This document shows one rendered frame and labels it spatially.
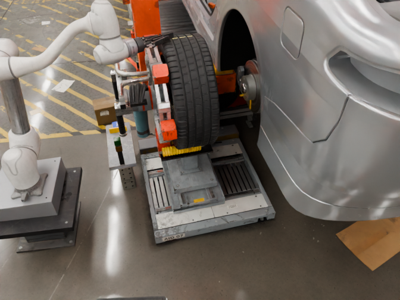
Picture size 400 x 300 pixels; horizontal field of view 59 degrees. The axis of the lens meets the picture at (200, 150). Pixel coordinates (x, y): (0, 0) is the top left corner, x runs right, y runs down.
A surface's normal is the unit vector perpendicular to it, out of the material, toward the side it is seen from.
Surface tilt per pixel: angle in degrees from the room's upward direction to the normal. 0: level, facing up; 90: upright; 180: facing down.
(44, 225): 0
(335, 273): 0
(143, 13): 90
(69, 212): 0
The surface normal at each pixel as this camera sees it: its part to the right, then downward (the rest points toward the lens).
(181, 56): 0.07, -0.43
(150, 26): 0.24, 0.67
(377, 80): -0.40, 0.20
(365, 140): -0.44, 0.61
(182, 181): -0.01, -0.73
